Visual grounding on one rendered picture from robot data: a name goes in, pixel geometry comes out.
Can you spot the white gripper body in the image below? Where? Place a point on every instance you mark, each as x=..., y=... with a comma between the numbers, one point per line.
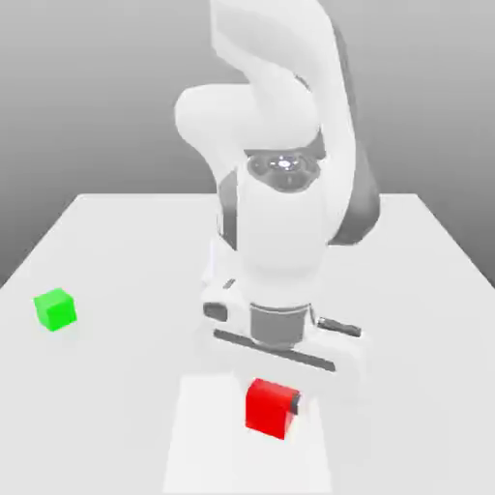
x=340, y=354

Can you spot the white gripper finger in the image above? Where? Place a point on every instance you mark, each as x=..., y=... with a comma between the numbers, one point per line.
x=297, y=404

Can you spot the small red cube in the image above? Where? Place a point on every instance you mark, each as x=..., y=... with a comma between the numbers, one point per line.
x=268, y=410

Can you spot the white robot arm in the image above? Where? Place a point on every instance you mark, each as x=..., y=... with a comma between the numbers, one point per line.
x=278, y=232

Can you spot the small green cube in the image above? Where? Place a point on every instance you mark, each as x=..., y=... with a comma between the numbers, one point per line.
x=55, y=310

